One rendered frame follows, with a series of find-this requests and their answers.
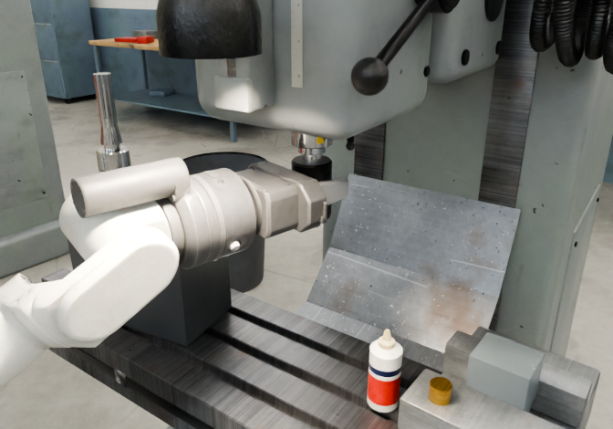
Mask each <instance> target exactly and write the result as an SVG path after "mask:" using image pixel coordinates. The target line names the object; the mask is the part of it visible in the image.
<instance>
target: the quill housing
mask: <svg viewBox="0 0 613 429"><path fill-rule="evenodd" d="M416 6H417V4H416V2H415V0H272V13H273V54H274V96H275V102H274V105H273V106H270V107H266V108H263V109H260V110H255V111H253V112H249V113H246V112H241V111H235V110H224V109H218V108H216V102H215V87H214V76H216V75H217V64H216V59H195V66H196V78H197V91H198V98H199V102H200V104H201V106H202V108H203V109H204V110H205V111H206V112H207V113H208V114H209V115H210V116H213V117H215V118H216V119H219V120H228V121H233V122H238V123H243V124H249V125H254V126H259V127H265V128H270V129H275V130H280V131H290V132H295V133H301V134H305V135H311V136H317V137H321V138H327V139H332V140H342V139H347V138H350V137H352V136H355V135H357V134H359V133H362V132H363V131H367V130H369V129H371V128H374V127H376V126H379V125H380V124H382V123H385V122H387V121H389V120H393V119H396V118H398V117H399V116H402V115H404V114H406V113H409V112H411V111H413V110H415V109H416V108H417V107H419V106H420V105H421V103H422V102H423V100H424V98H425V94H426V90H427V80H428V76H429V74H430V67H429V57H430V46H431V25H432V13H428V14H427V15H426V16H425V17H424V19H423V20H422V21H421V23H420V24H419V26H418V27H417V28H416V29H415V31H414V32H413V33H412V35H411V36H410V37H409V39H408V40H407V41H406V43H405V44H404V45H403V47H402V48H401V49H400V51H399V52H398V53H397V55H396V56H395V57H394V59H392V60H391V62H390V63H389V64H388V66H387V69H388V71H389V81H388V84H387V86H386V87H385V89H384V90H382V91H381V92H380V93H379V94H377V95H373V96H366V95H362V94H360V93H359V92H357V91H356V90H355V89H354V87H353V85H352V82H351V71H352V69H353V67H354V66H355V64H356V63H357V62H358V61H360V60H361V59H363V58H368V57H373V58H375V57H376V56H377V54H378V53H379V52H380V51H381V50H382V49H383V48H384V46H385V45H386V44H387V43H388V42H389V40H390V39H391V38H392V36H393V35H394V34H395V33H396V31H397V30H398V29H399V28H400V26H401V25H402V24H403V22H404V21H405V20H406V19H407V17H408V16H409V15H410V13H411V12H412V11H413V10H414V8H415V7H416Z"/></svg>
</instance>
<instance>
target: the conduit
mask: <svg viewBox="0 0 613 429"><path fill-rule="evenodd" d="M552 1H553V0H535V1H534V2H533V3H534V4H533V9H532V10H533V12H532V15H531V21H530V23H531V24H530V29H529V30H530V31H529V41H530V46H531V48H532V49H533V50H534V51H536V52H544V51H546V50H547V49H549V48H550V47H551V46H552V45H553V44H554V43H555V44H556V53H557V56H558V59H559V61H560V63H562V64H563V65H564V66H565V67H571V68H572V67H573V66H575V65H577V64H578V62H579V61H580V59H581V58H582V56H583V52H584V49H585V56H586V57H587V58H588V59H591V60H597V59H599V58H601V57H602V56H603V64H604V67H605V70H606V71H607V72H609V73H610V74H612V75H613V0H576V1H577V2H576V6H575V9H574V7H573V5H574V3H573V2H574V0H555V1H554V2H552ZM552 4H554V5H552ZM551 7H553V10H552V8H551ZM573 9H574V10H575V12H574V10H573ZM551 11H552V12H551ZM585 43H586V44H585Z"/></svg>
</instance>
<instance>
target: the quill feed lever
mask: <svg viewBox="0 0 613 429"><path fill-rule="evenodd" d="M415 2H416V4H417V6H416V7H415V8H414V10H413V11H412V12H411V13H410V15H409V16H408V17H407V19H406V20H405V21H404V22H403V24H402V25H401V26H400V28H399V29H398V30H397V31H396V33H395V34H394V35H393V36H392V38H391V39H390V40H389V42H388V43H387V44H386V45H385V46H384V48H383V49H382V50H381V51H380V52H379V53H378V54H377V56H376V57H375V58H373V57H368V58H363V59H361V60H360V61H358V62H357V63H356V64H355V66H354V67H353V69H352V71H351V82H352V85H353V87H354V89H355V90H356V91H357V92H359V93H360V94H362V95H366V96H373V95H377V94H379V93H380V92H381V91H382V90H384V89H385V87H386V86H387V84H388V81H389V71H388V69H387V66H388V64H389V63H390V62H391V60H392V59H394V57H395V56H396V55H397V53H398V52H399V51H400V49H401V48H402V47H403V45H404V44H405V43H406V41H407V40H408V39H409V37H410V36H411V35H412V33H413V32H414V31H415V29H416V28H417V27H418V26H419V24H420V23H421V21H422V20H423V19H424V17H425V16H426V15H427V14H428V13H438V14H448V13H450V12H451V11H452V10H453V9H454V7H456V6H457V5H458V3H459V2H460V0H415Z"/></svg>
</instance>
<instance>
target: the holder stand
mask: <svg viewBox="0 0 613 429"><path fill-rule="evenodd" d="M68 248H69V253H70V258H71V263H72V268H73V271H74V270H75V269H76V268H77V267H79V266H80V265H81V264H83V263H84V262H85V260H84V258H83V257H82V256H81V255H80V253H79V252H78V251H77V249H76V248H75V247H74V246H73V245H72V244H71V243H70V241H69V240H68ZM231 306H232V301H231V285H230V269H229V256H225V257H222V258H219V259H217V260H216V261H211V262H208V263H205V264H202V265H199V266H197V267H193V268H190V269H183V268H181V267H178V269H177V272H176V274H175V276H174V278H173V279H172V281H171V283H170V284H169V285H168V286H167V287H166V288H165V289H164V290H163V291H162V292H161V293H160V294H159V295H157V296H156V297H155V298H154V299H153V300H151V301H150V302H149V303H148V304H147V305H146V306H145V307H143V308H142V309H141V310H140V311H139V312H138V313H136V314H135V315H134V316H133V317H132V318H131V319H129V320H128V321H127V322H126V323H125V324H124V325H125V326H128V327H131V328H134V329H136V330H141V331H144V332H147V333H150V334H151V335H154V336H157V337H160V338H163V339H166V340H170V341H173V342H176V343H179V344H181V345H184V346H188V345H189V344H191V343H192V342H193V341H194V340H195V339H196V338H197V337H199V336H200V335H201V334H202V333H203V332H204V331H205V330H207V329H208V328H209V327H210V326H211V325H212V324H213V323H214V322H215V321H216V320H218V319H219V318H220V317H221V316H222V315H223V314H224V313H225V312H226V311H227V310H228V309H229V308H230V307H231Z"/></svg>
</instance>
